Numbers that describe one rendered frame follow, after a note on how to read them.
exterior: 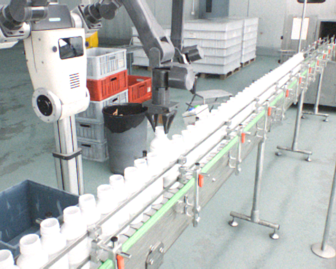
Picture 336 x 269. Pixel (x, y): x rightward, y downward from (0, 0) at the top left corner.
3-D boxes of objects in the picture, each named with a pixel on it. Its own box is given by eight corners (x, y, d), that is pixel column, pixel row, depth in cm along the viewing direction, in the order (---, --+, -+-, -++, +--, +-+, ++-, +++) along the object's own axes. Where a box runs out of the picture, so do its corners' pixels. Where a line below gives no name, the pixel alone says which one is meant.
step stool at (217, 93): (210, 111, 549) (211, 84, 535) (232, 123, 497) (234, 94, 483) (183, 115, 531) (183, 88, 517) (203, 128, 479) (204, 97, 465)
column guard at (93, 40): (92, 56, 1086) (89, 18, 1048) (82, 55, 1105) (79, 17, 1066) (100, 54, 1119) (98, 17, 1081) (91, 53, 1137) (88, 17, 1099)
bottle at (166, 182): (164, 180, 129) (165, 138, 124) (181, 183, 128) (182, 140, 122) (159, 188, 124) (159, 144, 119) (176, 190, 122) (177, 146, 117)
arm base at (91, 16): (76, 5, 165) (88, 29, 166) (87, -4, 160) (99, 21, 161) (89, 5, 172) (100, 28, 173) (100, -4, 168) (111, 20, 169)
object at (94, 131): (102, 143, 368) (100, 123, 360) (69, 138, 383) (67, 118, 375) (130, 125, 421) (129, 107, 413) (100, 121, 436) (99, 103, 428)
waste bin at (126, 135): (134, 183, 334) (131, 118, 312) (96, 172, 355) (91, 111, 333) (158, 165, 371) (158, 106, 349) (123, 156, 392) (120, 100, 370)
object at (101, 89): (99, 101, 353) (98, 79, 346) (65, 97, 368) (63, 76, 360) (129, 88, 406) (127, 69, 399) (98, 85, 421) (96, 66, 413)
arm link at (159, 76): (157, 63, 110) (147, 66, 105) (177, 65, 107) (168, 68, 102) (157, 85, 112) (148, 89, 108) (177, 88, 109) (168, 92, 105)
